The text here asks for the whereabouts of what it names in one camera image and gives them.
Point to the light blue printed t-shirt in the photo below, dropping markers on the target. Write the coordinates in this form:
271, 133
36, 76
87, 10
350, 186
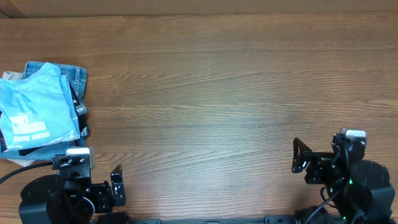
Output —
38, 110

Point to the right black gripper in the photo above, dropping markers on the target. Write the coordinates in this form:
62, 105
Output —
320, 162

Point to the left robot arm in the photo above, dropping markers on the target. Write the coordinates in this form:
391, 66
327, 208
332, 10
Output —
70, 196

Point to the folded beige garment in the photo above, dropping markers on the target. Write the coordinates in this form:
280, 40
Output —
8, 75

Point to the folded blue jeans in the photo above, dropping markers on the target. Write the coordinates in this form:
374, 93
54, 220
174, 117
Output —
77, 78

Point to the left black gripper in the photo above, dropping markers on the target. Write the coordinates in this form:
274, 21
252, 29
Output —
102, 190

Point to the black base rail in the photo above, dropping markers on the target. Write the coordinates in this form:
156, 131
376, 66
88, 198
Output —
124, 218

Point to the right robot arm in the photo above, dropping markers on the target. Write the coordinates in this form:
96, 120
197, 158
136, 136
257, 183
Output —
355, 190

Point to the folded black garment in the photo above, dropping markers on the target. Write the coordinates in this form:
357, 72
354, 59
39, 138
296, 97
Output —
25, 152

